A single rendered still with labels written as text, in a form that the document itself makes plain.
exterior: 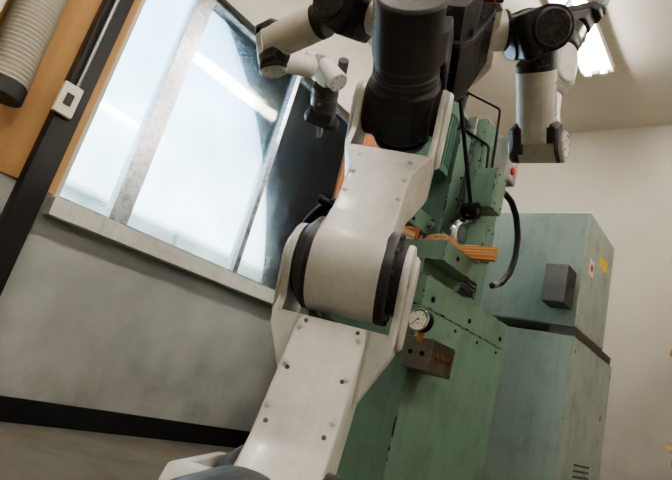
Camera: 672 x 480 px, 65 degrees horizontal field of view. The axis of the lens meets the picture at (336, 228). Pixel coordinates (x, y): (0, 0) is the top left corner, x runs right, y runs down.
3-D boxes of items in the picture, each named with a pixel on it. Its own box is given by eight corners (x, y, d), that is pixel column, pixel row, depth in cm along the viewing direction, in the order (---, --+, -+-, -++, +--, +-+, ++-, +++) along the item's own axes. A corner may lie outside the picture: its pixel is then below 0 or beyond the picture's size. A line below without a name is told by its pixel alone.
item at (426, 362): (399, 365, 134) (406, 334, 136) (423, 374, 142) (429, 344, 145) (428, 371, 128) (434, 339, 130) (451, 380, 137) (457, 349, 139)
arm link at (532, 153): (569, 103, 136) (561, 172, 131) (528, 105, 141) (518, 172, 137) (564, 81, 127) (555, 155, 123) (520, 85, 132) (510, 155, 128)
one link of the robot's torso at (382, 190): (397, 305, 68) (458, 68, 92) (271, 276, 72) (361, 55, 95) (395, 347, 81) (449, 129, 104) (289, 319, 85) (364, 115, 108)
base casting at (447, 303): (304, 290, 171) (311, 263, 173) (397, 332, 211) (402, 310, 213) (422, 305, 141) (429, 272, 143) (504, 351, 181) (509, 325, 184)
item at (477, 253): (349, 251, 186) (352, 241, 187) (353, 253, 187) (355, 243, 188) (493, 259, 150) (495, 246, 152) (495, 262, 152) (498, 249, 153)
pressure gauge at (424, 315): (403, 336, 133) (410, 305, 136) (410, 339, 136) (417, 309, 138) (424, 339, 129) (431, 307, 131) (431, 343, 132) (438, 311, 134)
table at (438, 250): (270, 241, 176) (275, 224, 177) (327, 270, 197) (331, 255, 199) (426, 247, 136) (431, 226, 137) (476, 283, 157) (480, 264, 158)
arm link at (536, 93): (561, 170, 121) (562, 70, 114) (504, 170, 128) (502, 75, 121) (569, 159, 130) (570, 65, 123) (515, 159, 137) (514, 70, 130)
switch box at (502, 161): (488, 175, 196) (496, 138, 200) (499, 187, 203) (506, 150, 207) (504, 175, 192) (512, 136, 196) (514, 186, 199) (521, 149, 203)
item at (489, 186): (468, 206, 184) (476, 168, 188) (479, 216, 190) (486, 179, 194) (491, 206, 178) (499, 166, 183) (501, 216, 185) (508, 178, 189)
